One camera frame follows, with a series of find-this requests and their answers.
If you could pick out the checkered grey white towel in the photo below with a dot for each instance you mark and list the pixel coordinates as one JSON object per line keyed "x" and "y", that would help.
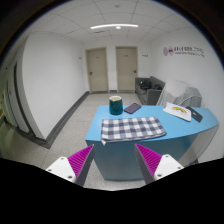
{"x": 130, "y": 129}

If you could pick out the black bag on sofa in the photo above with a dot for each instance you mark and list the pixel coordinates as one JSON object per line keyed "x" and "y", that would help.
{"x": 145, "y": 85}

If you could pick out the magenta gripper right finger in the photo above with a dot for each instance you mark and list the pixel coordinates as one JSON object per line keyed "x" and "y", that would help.
{"x": 153, "y": 165}

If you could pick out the purple smartphone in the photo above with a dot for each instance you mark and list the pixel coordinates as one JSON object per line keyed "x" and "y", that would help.
{"x": 132, "y": 108}

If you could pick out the white covered chair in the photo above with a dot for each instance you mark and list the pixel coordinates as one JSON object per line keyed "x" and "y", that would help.
{"x": 180, "y": 93}

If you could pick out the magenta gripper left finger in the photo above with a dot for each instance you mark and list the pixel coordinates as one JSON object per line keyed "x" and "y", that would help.
{"x": 75, "y": 167}

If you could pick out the grey sofa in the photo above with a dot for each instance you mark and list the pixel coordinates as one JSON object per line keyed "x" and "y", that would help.
{"x": 150, "y": 95}

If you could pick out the black rectangular device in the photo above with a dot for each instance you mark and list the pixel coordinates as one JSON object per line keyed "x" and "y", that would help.
{"x": 194, "y": 114}

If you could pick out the blue table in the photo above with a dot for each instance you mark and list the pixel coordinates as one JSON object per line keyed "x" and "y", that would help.
{"x": 185, "y": 141}

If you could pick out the wall logo sign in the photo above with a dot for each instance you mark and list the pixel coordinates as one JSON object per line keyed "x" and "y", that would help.
{"x": 183, "y": 50}

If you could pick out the left beige door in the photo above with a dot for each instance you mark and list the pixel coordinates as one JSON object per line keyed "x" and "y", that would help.
{"x": 97, "y": 69}

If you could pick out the dark green mug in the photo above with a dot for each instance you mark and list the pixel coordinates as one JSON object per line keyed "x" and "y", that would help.
{"x": 115, "y": 105}

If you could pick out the beige door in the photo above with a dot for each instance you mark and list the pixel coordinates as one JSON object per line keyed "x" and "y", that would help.
{"x": 126, "y": 68}
{"x": 97, "y": 69}

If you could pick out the right beige door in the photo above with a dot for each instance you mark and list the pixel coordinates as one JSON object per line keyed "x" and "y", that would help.
{"x": 126, "y": 68}

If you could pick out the long ceiling light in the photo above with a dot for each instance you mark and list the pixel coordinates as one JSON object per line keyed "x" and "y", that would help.
{"x": 117, "y": 26}

